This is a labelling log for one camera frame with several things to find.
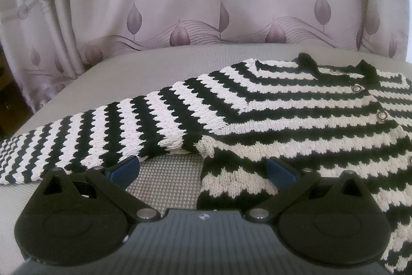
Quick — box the black white striped knit sweater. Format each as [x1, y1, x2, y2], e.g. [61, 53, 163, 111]
[0, 52, 412, 273]

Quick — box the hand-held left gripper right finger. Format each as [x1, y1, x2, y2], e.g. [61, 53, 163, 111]
[246, 156, 371, 224]

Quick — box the grey woven mat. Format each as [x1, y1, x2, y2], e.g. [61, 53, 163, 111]
[0, 41, 412, 211]

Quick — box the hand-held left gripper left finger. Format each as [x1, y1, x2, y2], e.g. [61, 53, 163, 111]
[38, 156, 161, 222]

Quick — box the dark wooden furniture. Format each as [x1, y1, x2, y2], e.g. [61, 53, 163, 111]
[0, 46, 24, 138]

